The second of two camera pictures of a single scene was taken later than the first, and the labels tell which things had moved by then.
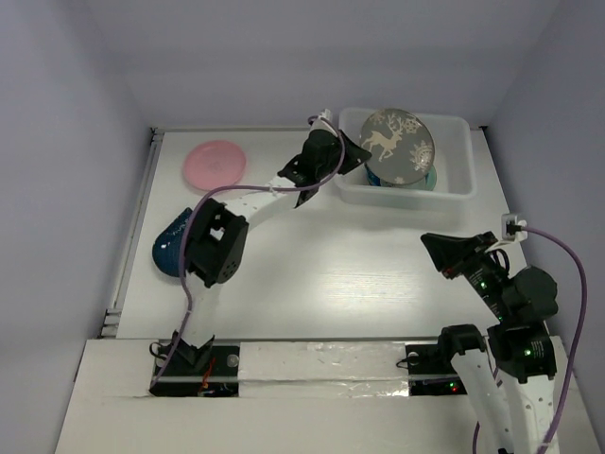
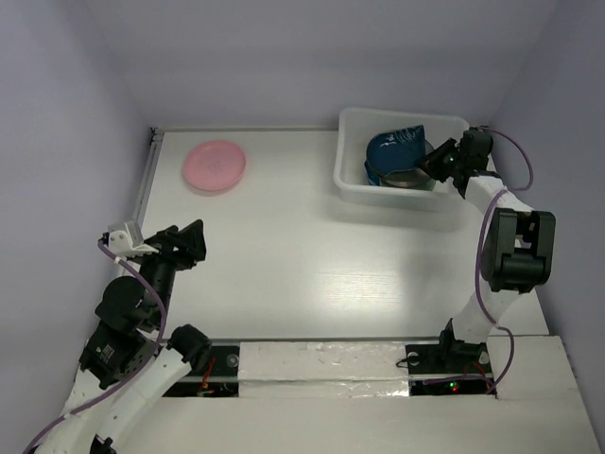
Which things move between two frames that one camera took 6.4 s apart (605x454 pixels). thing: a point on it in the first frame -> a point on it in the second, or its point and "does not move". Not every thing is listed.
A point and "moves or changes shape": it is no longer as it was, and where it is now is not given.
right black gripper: x=454 y=253 -> x=433 y=159
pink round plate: x=211 y=165 does not move
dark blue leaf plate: x=166 y=247 moves or changes shape
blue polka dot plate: x=371 y=178 does not move
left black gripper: x=354 y=155 -> x=191 y=240
